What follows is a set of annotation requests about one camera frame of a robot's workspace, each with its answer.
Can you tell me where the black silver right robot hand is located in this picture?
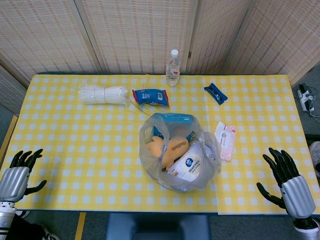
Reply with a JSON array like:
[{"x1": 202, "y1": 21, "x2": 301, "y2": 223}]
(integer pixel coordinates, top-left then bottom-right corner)
[{"x1": 256, "y1": 147, "x2": 317, "y2": 222}]

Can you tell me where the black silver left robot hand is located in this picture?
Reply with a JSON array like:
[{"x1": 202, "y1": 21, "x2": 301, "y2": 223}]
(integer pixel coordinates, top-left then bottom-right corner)
[{"x1": 0, "y1": 149, "x2": 48, "y2": 203}]

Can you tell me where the transparent plastic bag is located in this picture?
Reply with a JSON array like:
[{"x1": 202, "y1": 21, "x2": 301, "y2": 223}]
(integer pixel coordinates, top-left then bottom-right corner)
[{"x1": 138, "y1": 112, "x2": 223, "y2": 194}]

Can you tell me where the white grey shoe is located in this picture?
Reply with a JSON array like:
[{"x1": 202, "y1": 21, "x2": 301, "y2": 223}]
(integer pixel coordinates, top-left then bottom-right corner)
[{"x1": 308, "y1": 141, "x2": 320, "y2": 177}]

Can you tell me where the black white shoe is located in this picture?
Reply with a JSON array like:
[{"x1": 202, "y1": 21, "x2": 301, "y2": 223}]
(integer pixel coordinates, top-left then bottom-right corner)
[{"x1": 8, "y1": 214, "x2": 61, "y2": 240}]

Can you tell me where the yellow white checked tablecloth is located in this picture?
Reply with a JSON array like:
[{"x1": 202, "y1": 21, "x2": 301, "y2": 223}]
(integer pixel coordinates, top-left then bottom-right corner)
[{"x1": 0, "y1": 74, "x2": 320, "y2": 216}]

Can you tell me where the pink wet wipes pack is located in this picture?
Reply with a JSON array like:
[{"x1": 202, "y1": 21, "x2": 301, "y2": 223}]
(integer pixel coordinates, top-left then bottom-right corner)
[{"x1": 213, "y1": 121, "x2": 237, "y2": 162}]

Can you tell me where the white power strip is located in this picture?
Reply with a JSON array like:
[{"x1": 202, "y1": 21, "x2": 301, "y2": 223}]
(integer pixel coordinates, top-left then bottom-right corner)
[{"x1": 296, "y1": 84, "x2": 314, "y2": 113}]

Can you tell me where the white tissue pack blue logo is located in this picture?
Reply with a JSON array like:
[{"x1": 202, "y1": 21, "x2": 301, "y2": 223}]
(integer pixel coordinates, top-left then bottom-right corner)
[{"x1": 166, "y1": 146, "x2": 209, "y2": 184}]

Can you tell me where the bundle of white straws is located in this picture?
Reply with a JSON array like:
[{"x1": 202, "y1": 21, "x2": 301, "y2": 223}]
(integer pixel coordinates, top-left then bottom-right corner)
[{"x1": 78, "y1": 84, "x2": 131, "y2": 106}]

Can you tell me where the dark blue snack bar wrapper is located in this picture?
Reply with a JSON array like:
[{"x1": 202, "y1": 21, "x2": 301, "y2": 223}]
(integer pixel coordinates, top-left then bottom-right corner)
[{"x1": 203, "y1": 82, "x2": 229, "y2": 106}]

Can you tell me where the orange plush toy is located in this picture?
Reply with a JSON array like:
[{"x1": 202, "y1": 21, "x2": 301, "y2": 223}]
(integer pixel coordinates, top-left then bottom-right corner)
[{"x1": 146, "y1": 134, "x2": 191, "y2": 170}]

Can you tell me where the blue box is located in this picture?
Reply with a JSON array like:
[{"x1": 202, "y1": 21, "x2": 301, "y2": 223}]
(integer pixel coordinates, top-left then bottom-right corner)
[{"x1": 152, "y1": 113, "x2": 196, "y2": 144}]

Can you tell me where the blue snack packet with barcode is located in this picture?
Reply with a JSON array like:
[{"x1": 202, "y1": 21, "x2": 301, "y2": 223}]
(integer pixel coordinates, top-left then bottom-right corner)
[{"x1": 131, "y1": 88, "x2": 170, "y2": 108}]

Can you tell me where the clear plastic water bottle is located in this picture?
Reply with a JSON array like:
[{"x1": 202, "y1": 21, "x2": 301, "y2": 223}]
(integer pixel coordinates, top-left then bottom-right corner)
[{"x1": 165, "y1": 49, "x2": 181, "y2": 87}]

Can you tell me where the beige woven folding screen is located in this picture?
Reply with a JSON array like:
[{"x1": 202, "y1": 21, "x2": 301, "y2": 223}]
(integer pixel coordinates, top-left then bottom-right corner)
[{"x1": 0, "y1": 0, "x2": 320, "y2": 89}]

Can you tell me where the white cable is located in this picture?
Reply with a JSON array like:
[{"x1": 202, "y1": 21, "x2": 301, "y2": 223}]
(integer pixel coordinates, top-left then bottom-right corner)
[{"x1": 306, "y1": 86, "x2": 320, "y2": 119}]

